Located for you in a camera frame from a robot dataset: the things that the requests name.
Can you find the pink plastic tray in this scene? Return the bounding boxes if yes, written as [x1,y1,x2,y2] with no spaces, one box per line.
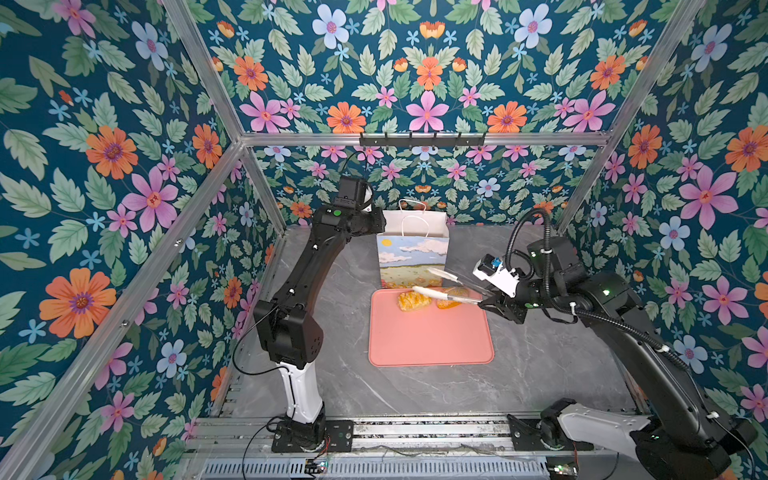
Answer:
[368,289,495,368]

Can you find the painted landscape paper bag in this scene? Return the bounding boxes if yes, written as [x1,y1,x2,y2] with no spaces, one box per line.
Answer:
[376,198,450,289]

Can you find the black hook rail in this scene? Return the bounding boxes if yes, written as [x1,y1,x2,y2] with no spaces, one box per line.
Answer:
[358,132,486,149]

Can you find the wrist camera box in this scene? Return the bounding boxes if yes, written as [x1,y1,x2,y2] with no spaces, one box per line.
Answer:
[332,176,373,211]
[473,254,521,298]

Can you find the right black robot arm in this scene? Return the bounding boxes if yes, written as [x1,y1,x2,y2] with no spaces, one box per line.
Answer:
[473,208,757,479]

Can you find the braided bread loaf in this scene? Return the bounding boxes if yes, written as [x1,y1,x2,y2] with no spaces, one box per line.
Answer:
[397,290,432,312]

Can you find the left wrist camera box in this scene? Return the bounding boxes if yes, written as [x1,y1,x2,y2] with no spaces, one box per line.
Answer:
[332,176,373,211]

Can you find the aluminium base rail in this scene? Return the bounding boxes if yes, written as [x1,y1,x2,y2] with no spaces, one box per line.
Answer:
[174,412,650,479]

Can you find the sesame bun far right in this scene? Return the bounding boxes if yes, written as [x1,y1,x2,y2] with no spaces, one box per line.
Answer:
[436,287,469,309]

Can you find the aluminium cage frame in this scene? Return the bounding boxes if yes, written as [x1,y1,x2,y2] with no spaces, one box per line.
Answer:
[1,1,712,479]

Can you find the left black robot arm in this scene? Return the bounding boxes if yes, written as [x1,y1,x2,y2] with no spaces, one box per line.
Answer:
[254,206,386,449]

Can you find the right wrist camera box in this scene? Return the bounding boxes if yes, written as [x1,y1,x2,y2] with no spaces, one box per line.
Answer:
[473,254,521,298]

